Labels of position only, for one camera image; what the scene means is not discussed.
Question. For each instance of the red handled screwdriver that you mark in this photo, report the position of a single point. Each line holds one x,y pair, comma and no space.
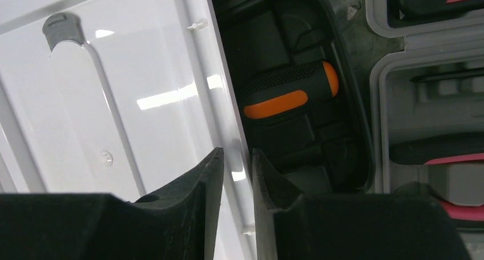
465,213

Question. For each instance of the white tray lid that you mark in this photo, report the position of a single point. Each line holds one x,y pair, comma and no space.
120,96

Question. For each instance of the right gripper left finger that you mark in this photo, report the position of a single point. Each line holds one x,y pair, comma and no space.
176,221

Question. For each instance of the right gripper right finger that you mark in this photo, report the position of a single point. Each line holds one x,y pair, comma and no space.
292,225

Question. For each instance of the black orange hammer handle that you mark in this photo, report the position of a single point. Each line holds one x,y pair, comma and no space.
289,90

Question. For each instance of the black orange tool case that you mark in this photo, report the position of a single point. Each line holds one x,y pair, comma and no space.
325,148

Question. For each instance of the grey tool tray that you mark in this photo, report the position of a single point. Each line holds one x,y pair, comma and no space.
427,101

